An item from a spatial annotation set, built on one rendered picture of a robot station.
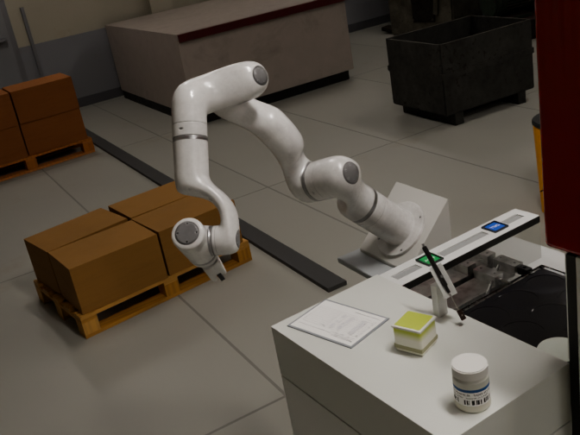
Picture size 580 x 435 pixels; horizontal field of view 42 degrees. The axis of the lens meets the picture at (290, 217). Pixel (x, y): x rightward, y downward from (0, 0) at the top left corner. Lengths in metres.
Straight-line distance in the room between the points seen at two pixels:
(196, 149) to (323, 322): 0.53
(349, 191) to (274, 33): 6.14
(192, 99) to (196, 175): 0.19
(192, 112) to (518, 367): 0.98
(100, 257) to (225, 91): 2.26
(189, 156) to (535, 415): 1.00
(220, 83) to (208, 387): 1.86
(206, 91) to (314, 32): 6.53
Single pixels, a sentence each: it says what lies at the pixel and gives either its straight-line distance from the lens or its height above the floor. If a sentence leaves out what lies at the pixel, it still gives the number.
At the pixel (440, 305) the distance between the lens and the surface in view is 1.84.
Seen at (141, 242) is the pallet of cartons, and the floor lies 0.39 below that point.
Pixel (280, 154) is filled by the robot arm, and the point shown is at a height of 1.29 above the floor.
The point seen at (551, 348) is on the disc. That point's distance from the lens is 1.85.
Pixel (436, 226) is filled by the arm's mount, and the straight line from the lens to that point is 2.38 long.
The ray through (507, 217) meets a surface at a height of 0.96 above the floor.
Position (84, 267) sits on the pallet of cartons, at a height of 0.38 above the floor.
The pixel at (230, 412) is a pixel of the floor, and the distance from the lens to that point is 3.32.
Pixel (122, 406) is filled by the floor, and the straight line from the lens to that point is 3.57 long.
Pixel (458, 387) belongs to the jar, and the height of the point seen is 1.02.
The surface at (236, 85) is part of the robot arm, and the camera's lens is 1.97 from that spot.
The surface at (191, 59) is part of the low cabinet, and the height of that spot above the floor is 0.68.
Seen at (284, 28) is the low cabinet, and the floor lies 0.74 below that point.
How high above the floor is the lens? 1.92
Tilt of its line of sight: 22 degrees down
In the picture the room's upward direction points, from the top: 11 degrees counter-clockwise
